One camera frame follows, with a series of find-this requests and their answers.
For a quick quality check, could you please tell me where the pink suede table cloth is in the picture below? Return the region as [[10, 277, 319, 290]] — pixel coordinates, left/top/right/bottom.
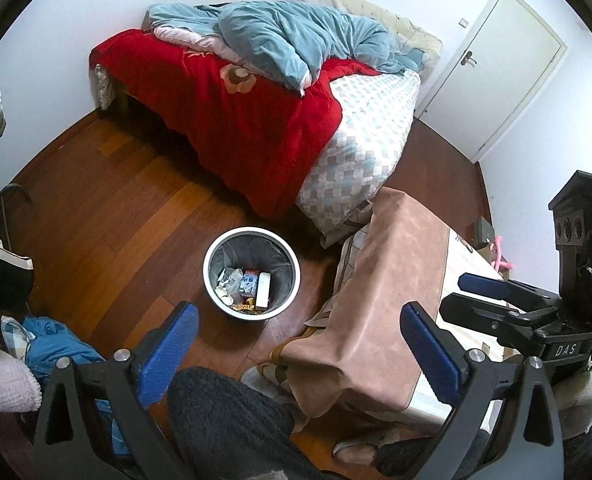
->
[[271, 187, 451, 418]]

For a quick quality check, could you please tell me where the beige slipper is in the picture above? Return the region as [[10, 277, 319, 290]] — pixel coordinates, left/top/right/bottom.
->
[[332, 435, 391, 467], [241, 366, 297, 411]]

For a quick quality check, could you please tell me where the white rimmed trash bin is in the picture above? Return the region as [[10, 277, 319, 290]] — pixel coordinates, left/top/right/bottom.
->
[[202, 226, 301, 320]]

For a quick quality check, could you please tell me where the person's left leg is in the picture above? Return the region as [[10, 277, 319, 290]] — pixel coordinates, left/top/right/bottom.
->
[[167, 366, 297, 480]]

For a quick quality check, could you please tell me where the dark box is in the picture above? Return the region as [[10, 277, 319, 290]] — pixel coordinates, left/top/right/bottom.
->
[[473, 216, 496, 251]]

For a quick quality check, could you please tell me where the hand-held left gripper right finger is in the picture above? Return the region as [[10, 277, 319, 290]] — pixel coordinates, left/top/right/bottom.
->
[[400, 301, 564, 480]]

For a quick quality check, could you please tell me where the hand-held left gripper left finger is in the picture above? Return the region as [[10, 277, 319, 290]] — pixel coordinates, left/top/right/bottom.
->
[[33, 301, 200, 480]]

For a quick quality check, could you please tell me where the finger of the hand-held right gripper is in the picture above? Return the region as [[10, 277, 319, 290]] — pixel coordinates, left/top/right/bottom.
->
[[438, 293, 560, 349], [458, 272, 561, 311]]

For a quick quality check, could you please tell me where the black chair frame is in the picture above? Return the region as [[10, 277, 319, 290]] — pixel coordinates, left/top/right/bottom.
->
[[0, 184, 34, 251]]

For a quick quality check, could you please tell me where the black and white bag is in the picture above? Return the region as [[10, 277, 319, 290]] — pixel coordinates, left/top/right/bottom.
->
[[0, 227, 35, 311]]

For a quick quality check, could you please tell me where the checked bed sheet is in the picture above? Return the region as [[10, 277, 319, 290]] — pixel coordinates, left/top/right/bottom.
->
[[296, 70, 421, 235]]

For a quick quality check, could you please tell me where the checked cloth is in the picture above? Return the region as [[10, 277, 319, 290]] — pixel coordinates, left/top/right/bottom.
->
[[1, 316, 37, 361]]

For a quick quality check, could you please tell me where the blue cloth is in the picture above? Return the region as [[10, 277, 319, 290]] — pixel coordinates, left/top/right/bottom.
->
[[23, 315, 132, 456]]

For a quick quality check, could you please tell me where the pink plastic object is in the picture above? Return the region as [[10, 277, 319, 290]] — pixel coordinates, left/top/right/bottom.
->
[[490, 235, 514, 271]]

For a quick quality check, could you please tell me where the cream pillow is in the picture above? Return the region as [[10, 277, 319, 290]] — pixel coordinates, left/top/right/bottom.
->
[[296, 0, 444, 68]]

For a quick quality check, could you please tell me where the blue quilt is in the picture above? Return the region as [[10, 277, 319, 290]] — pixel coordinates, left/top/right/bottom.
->
[[148, 0, 427, 97]]

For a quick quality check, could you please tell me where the white door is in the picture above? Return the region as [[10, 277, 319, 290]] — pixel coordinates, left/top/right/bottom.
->
[[418, 0, 568, 163]]

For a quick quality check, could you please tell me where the pink fluffy cloth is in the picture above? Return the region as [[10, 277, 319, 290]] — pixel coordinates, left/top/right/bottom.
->
[[0, 342, 42, 411]]

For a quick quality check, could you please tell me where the red fleece blanket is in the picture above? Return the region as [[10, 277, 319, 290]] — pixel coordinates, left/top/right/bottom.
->
[[90, 29, 384, 219]]

